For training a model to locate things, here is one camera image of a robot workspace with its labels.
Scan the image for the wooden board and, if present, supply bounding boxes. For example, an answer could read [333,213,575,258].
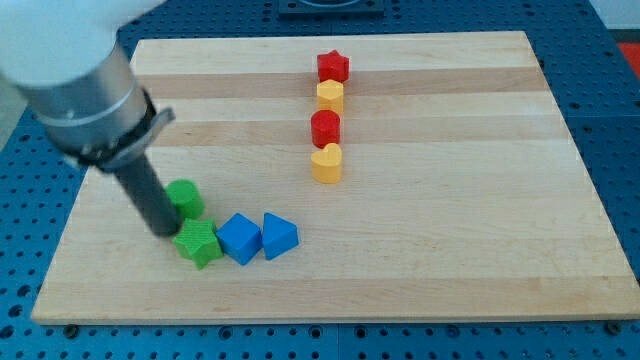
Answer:
[32,31,639,325]

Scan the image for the red cylinder block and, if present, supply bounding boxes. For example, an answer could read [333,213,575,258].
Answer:
[310,110,341,149]

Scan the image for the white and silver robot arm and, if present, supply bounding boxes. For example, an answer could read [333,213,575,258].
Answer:
[1,0,173,172]

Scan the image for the green star block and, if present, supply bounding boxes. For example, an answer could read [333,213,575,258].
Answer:
[173,218,224,270]

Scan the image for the yellow pentagon block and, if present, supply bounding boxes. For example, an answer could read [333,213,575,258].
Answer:
[316,79,344,114]

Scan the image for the green cylinder block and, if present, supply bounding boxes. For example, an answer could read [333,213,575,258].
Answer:
[165,179,205,219]

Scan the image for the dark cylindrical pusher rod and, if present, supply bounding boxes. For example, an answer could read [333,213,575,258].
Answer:
[114,154,182,237]

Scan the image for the red star block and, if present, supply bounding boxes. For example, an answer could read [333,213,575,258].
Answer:
[316,50,350,83]

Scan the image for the blue cube block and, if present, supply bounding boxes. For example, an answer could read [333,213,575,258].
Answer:
[216,213,262,266]

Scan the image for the blue triangle block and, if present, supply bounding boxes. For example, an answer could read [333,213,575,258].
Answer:
[262,212,299,260]

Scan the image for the yellow heart block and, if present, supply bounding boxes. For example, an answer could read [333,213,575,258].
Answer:
[310,143,343,184]

